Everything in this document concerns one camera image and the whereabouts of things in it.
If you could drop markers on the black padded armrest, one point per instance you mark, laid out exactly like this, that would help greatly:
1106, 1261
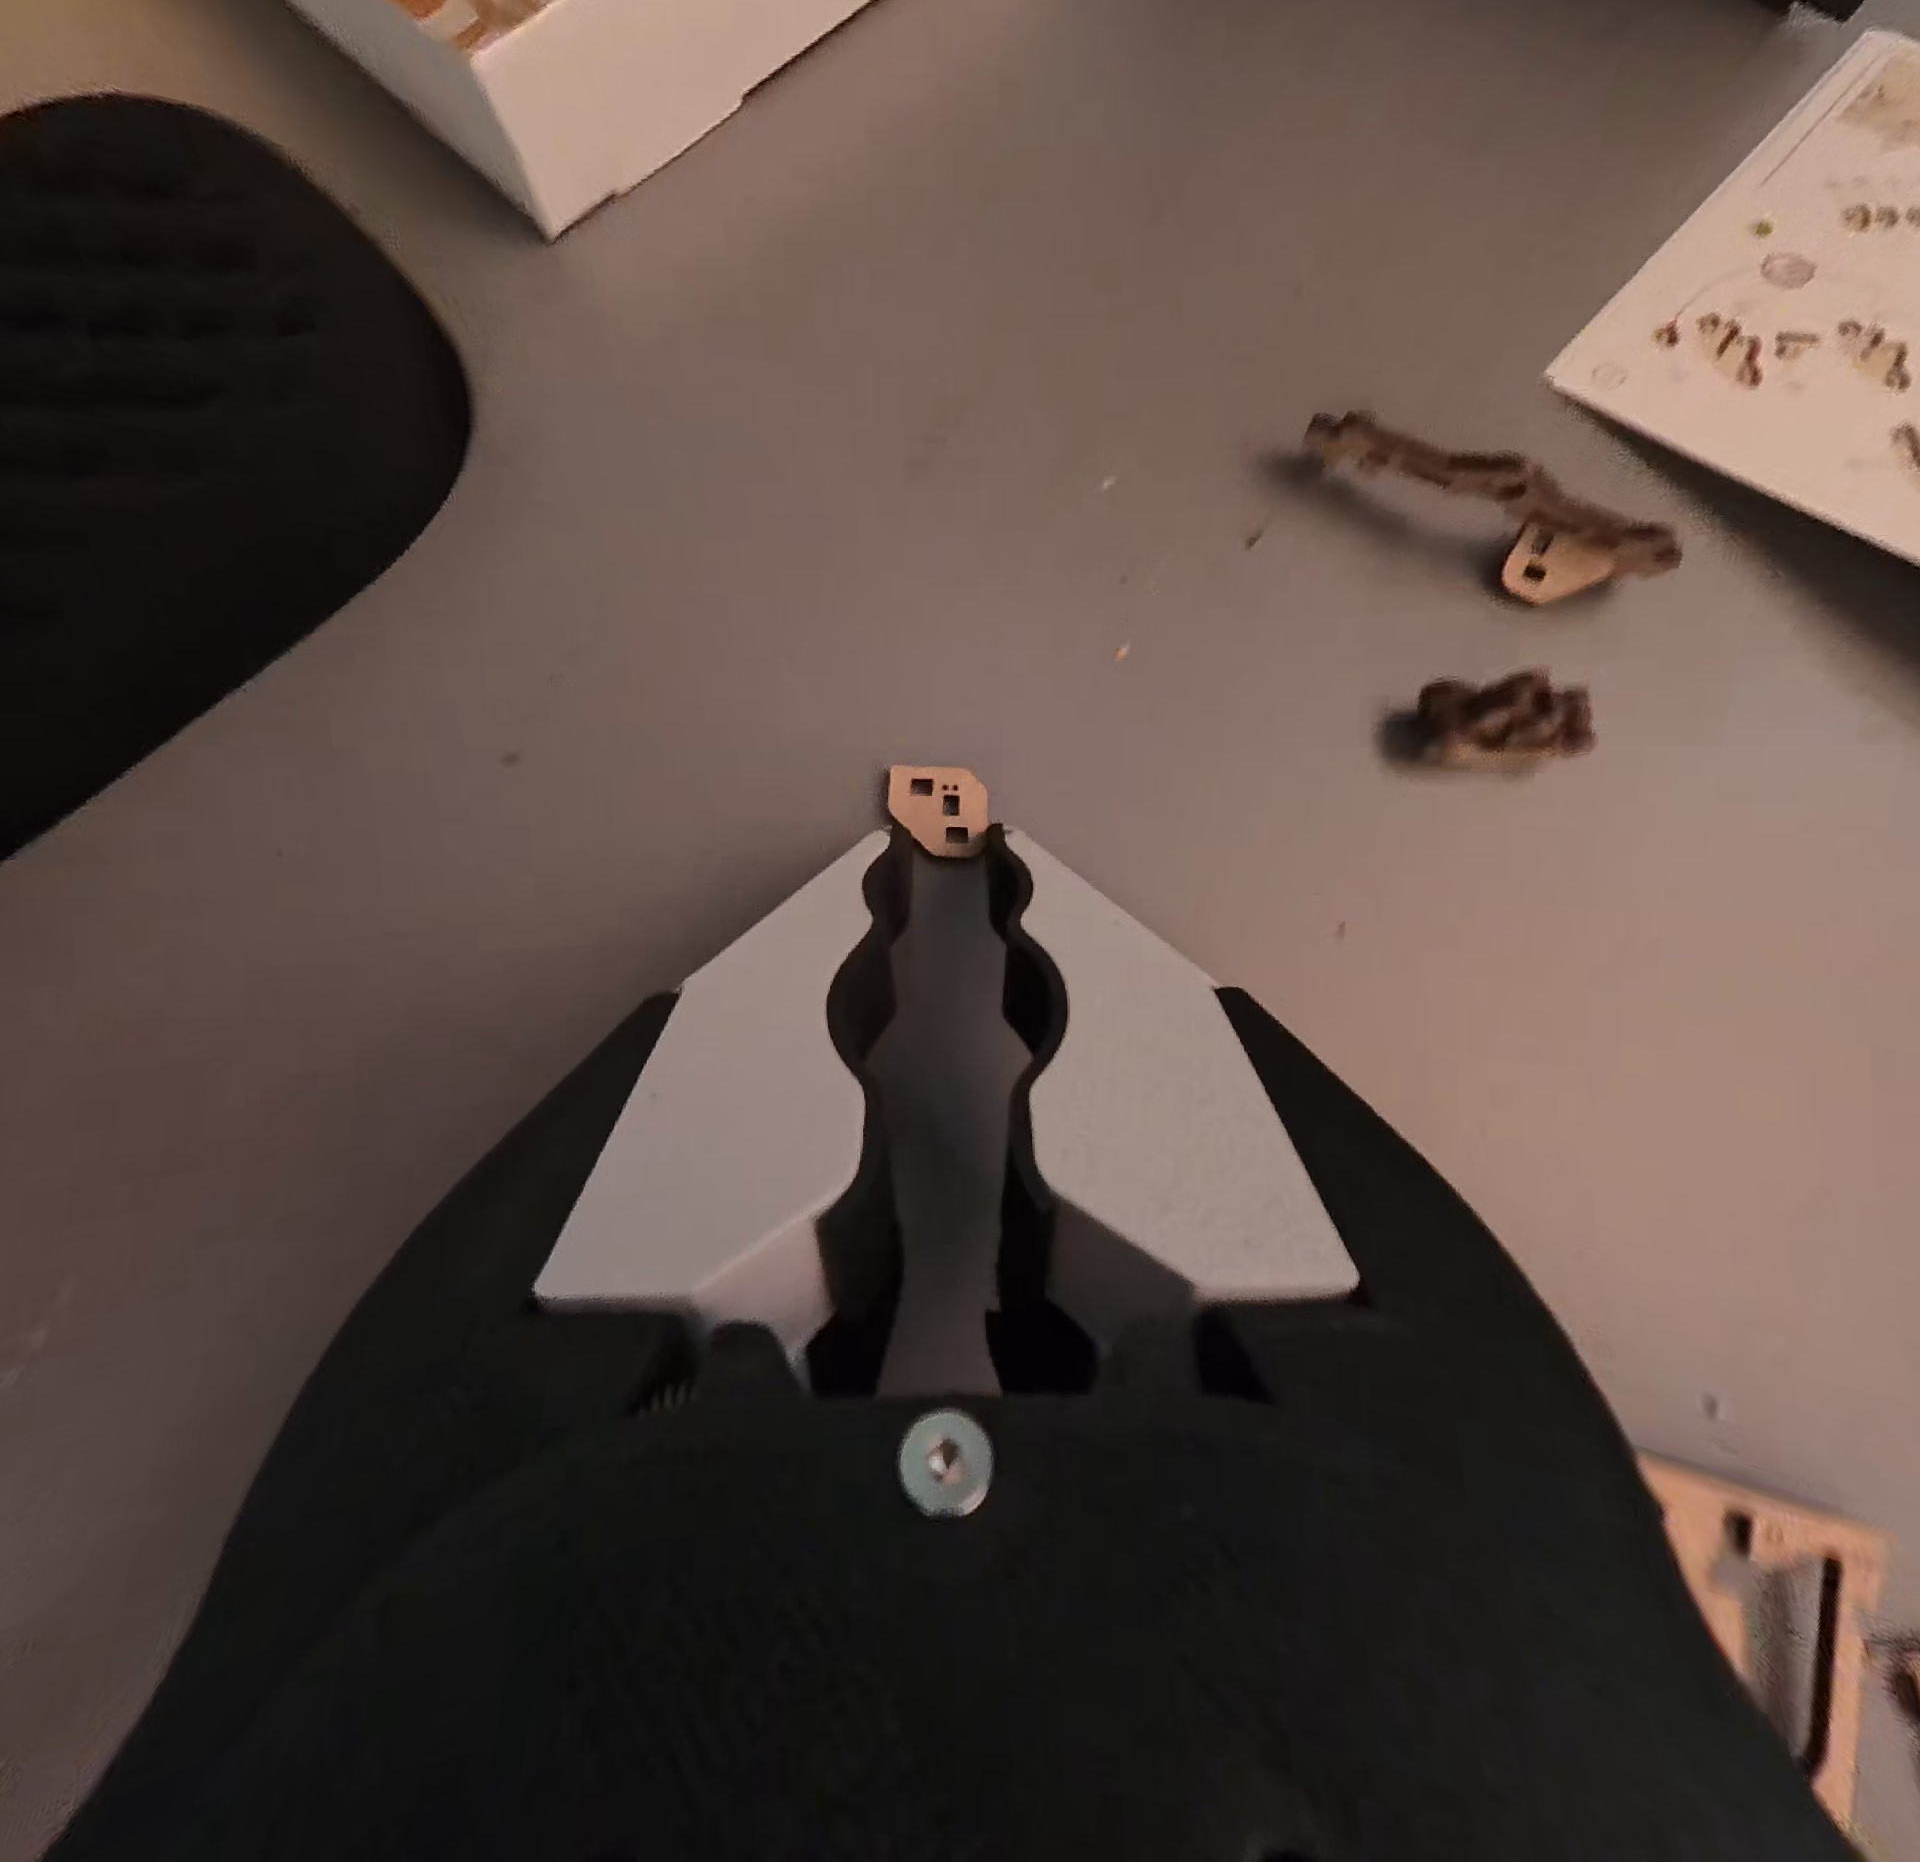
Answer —
196, 436

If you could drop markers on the white cardboard tray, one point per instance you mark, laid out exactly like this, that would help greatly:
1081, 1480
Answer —
631, 117

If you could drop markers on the illustrated instruction booklet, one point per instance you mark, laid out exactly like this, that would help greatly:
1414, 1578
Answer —
1770, 364

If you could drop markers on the small wooden plate part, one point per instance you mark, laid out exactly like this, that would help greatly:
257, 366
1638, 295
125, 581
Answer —
918, 797

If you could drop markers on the wooden parts sheet frame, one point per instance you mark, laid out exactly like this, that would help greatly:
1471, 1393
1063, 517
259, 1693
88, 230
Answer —
1703, 1524

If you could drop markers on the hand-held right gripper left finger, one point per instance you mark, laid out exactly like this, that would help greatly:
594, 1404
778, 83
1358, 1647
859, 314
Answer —
707, 1143

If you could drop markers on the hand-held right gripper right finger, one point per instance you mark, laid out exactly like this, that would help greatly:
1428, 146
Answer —
1187, 1126

